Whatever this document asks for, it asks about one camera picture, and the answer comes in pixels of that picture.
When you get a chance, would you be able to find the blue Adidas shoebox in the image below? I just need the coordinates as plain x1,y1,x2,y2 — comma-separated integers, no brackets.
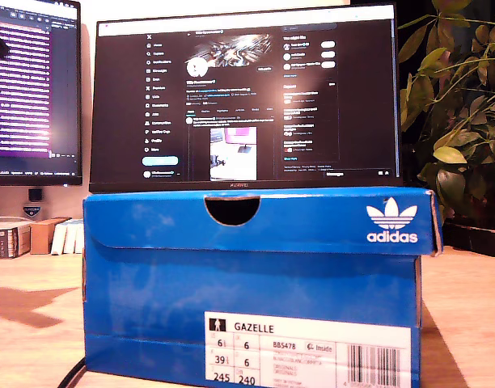
82,186,445,388

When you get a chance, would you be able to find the green printed box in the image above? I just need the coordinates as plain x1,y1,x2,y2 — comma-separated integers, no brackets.
0,220,32,259

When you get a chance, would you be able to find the brown cardboard box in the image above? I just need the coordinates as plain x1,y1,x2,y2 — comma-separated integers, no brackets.
30,217,70,255

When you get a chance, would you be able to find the white slim box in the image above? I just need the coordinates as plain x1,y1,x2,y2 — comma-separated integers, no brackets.
74,221,86,254
63,220,78,254
51,221,69,255

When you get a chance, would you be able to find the computer monitor with purple text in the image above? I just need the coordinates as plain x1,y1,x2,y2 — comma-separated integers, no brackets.
0,0,83,187

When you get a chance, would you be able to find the dark shield badge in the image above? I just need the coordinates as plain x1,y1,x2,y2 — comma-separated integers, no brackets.
21,201,42,220

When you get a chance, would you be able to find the black Huawei computer monitor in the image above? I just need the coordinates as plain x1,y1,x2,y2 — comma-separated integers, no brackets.
88,3,405,194

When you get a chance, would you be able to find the green leafy houseplant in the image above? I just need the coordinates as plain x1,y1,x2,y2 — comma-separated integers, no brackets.
396,0,495,227

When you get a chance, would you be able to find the dark plant tray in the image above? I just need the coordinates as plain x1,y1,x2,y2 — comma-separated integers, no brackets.
442,220,495,256

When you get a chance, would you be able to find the black cable on table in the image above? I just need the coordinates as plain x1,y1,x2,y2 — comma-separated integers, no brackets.
57,357,89,388

